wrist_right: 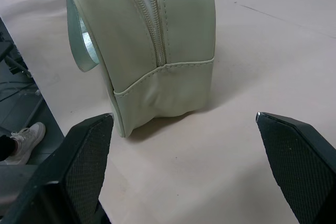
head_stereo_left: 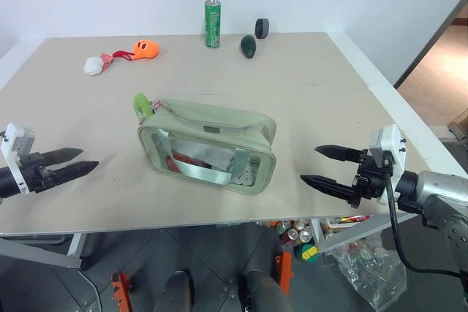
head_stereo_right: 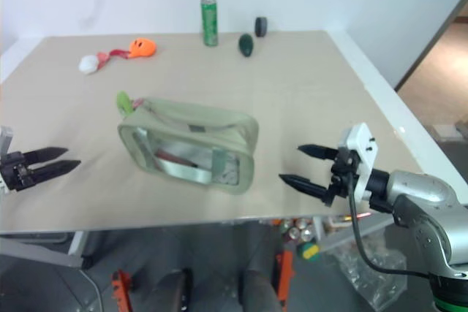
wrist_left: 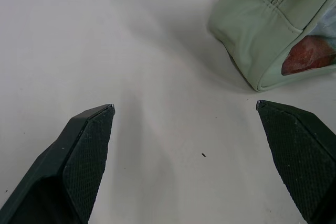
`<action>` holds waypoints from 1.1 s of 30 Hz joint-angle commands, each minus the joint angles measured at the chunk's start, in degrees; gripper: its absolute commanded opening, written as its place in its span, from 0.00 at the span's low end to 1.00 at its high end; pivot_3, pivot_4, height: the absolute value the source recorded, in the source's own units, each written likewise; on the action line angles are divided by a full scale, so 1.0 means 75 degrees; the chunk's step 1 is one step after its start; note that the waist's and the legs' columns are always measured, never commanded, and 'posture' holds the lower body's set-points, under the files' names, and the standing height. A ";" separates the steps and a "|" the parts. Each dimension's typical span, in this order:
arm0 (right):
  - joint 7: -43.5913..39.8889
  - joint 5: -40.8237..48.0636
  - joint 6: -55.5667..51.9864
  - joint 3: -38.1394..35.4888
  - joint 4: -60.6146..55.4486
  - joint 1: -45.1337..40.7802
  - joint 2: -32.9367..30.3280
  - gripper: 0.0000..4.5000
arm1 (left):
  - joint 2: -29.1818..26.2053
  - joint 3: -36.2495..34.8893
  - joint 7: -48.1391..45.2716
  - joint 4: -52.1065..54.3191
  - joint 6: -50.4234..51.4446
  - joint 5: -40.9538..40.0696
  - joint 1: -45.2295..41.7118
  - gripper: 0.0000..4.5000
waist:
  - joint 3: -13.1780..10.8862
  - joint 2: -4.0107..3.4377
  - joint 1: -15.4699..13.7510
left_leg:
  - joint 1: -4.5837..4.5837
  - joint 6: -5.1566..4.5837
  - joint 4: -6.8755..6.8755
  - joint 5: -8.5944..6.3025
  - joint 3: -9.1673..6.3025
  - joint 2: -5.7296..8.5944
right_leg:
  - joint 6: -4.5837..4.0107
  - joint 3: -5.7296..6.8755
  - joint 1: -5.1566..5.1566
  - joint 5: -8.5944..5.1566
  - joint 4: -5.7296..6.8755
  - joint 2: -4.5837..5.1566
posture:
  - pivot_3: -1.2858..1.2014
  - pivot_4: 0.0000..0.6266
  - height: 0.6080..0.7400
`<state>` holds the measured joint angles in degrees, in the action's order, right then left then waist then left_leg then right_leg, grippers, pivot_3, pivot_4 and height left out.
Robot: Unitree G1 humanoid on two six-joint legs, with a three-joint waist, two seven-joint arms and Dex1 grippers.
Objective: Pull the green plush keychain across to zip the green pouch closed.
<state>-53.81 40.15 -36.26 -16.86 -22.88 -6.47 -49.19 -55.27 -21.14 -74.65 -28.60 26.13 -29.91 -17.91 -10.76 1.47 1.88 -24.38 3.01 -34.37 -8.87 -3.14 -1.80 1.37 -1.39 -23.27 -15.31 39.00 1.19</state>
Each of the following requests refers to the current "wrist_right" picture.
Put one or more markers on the white sneaker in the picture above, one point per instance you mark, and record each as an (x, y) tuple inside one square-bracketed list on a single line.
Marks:
[(25, 141)]

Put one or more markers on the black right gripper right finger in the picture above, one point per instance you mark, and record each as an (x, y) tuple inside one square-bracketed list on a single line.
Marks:
[(302, 161)]

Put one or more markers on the pale green zippered pouch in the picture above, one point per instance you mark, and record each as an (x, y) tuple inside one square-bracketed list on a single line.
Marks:
[(147, 51)]

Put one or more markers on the black trouser leg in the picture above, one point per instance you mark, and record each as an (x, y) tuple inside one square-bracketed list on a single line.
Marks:
[(6, 148)]

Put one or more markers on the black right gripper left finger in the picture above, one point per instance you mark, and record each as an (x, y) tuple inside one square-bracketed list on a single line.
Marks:
[(78, 171)]

